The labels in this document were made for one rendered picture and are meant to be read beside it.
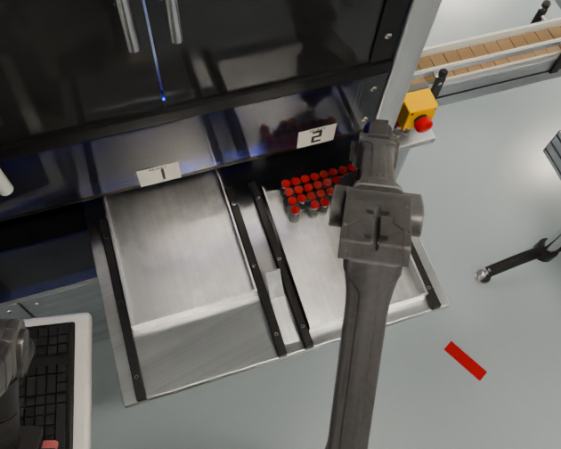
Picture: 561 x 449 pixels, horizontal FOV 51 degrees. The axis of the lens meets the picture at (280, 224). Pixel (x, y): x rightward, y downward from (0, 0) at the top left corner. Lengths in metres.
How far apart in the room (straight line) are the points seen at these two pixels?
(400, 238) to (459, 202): 1.86
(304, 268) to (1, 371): 0.72
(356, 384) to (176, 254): 0.69
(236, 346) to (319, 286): 0.22
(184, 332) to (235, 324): 0.10
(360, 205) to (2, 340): 0.43
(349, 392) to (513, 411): 1.61
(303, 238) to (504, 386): 1.19
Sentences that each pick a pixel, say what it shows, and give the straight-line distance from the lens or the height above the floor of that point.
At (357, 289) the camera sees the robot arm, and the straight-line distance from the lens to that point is 0.64.
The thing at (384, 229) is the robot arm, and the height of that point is 1.49.
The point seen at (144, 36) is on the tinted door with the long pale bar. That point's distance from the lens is 0.94.
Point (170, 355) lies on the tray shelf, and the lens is 1.22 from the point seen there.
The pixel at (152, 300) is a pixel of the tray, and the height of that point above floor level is 0.88.
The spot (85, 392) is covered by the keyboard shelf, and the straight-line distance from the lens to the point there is 1.31.
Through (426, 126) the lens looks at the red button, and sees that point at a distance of 1.35.
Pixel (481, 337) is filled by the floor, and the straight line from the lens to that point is 2.29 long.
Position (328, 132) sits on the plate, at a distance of 1.27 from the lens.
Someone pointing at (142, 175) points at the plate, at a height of 1.03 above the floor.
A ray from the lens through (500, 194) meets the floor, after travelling 2.57.
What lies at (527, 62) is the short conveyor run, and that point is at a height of 0.93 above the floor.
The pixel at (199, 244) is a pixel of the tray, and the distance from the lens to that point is 1.29.
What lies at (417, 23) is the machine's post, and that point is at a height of 1.30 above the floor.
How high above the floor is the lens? 2.05
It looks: 64 degrees down
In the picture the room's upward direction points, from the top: 6 degrees clockwise
